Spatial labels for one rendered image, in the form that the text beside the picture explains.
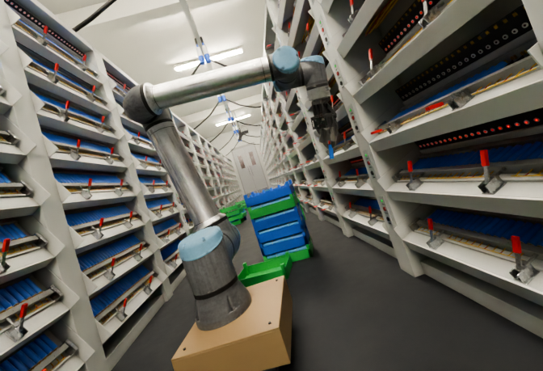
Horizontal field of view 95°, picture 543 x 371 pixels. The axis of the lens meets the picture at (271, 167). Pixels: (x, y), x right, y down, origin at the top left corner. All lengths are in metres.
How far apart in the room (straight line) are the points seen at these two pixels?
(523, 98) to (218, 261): 0.81
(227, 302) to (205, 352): 0.14
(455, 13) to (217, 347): 0.94
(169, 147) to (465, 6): 0.95
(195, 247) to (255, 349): 0.32
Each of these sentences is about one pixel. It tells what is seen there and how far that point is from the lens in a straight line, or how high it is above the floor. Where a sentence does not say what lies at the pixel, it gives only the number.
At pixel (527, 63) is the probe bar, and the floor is 0.58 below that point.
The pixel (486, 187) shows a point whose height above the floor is 0.37.
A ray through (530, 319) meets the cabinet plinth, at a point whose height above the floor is 0.04.
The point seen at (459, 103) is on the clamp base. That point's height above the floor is 0.55.
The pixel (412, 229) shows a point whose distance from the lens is 1.10.
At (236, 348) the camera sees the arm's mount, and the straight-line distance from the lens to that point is 0.81.
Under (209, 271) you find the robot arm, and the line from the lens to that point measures 0.86.
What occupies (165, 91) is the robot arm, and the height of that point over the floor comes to 0.92.
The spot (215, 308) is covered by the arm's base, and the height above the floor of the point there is 0.20.
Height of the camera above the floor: 0.52
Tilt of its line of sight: 3 degrees up
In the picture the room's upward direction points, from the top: 18 degrees counter-clockwise
